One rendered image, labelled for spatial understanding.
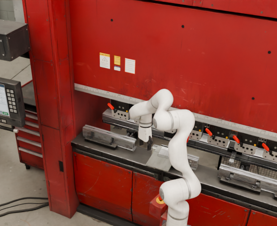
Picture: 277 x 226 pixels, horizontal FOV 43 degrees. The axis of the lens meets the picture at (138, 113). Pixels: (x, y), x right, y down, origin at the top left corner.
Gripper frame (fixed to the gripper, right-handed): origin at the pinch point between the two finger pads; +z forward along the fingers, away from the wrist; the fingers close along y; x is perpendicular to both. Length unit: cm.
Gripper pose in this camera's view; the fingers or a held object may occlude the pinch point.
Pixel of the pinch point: (144, 146)
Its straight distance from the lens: 240.8
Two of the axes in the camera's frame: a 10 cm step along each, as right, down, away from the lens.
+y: 5.5, 2.8, -7.8
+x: 8.3, -1.9, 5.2
